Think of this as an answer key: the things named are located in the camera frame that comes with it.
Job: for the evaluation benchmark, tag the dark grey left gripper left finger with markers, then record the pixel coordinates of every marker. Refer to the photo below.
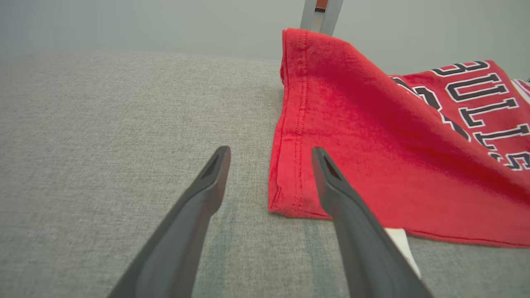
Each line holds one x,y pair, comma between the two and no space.
178,248

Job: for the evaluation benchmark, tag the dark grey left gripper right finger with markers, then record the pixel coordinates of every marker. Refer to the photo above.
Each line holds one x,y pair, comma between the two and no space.
364,248

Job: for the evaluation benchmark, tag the red basketball jersey white trim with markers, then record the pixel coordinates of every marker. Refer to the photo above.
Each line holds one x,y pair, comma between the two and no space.
372,124

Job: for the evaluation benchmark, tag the grey fabric sofa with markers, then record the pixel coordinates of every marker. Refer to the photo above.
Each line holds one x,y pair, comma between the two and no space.
103,124

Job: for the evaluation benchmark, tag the grey partition post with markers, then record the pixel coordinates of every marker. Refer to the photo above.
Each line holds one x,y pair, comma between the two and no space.
308,16

